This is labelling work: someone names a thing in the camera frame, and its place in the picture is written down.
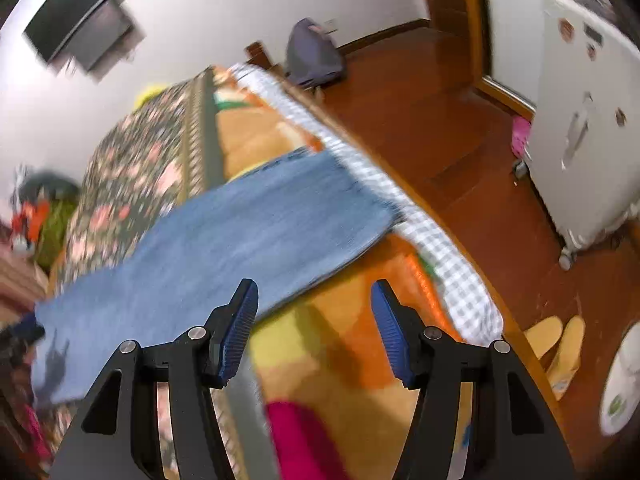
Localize orange patterned blanket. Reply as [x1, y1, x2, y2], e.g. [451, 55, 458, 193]
[214, 79, 501, 480]

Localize small black wall monitor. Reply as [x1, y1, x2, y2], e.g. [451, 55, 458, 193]
[62, 2, 147, 84]

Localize dark floral blanket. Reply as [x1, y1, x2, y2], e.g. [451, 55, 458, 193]
[47, 66, 226, 297]

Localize yellow foam headboard pad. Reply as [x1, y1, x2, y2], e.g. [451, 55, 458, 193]
[131, 82, 167, 112]

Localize white floor fan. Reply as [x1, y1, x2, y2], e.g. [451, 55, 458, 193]
[597, 321, 640, 437]

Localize white wheeled cabinet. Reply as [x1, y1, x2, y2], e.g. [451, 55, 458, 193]
[519, 0, 640, 272]

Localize grey backpack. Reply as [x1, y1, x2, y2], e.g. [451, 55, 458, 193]
[284, 17, 349, 89]

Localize pink plastic item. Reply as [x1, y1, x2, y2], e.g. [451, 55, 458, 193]
[510, 115, 534, 162]

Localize blue denim pants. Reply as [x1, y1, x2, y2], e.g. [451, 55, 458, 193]
[32, 151, 407, 406]

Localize orange box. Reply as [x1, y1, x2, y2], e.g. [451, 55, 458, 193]
[11, 200, 52, 243]

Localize checkered white bed sheet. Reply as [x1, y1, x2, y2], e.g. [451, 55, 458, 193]
[229, 62, 504, 347]

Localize magenta cloth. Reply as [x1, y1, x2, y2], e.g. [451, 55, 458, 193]
[264, 400, 353, 480]

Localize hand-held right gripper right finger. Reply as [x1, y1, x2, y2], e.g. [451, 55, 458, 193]
[370, 279, 576, 480]

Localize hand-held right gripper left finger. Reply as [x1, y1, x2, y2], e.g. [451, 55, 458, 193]
[50, 278, 261, 480]

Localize black wall television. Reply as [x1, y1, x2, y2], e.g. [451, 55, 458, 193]
[22, 0, 137, 67]

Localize green floral cloth cover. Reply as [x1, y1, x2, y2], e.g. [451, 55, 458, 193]
[34, 199, 77, 272]

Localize yellow slipper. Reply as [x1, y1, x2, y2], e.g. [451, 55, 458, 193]
[545, 315, 587, 402]
[522, 315, 564, 362]

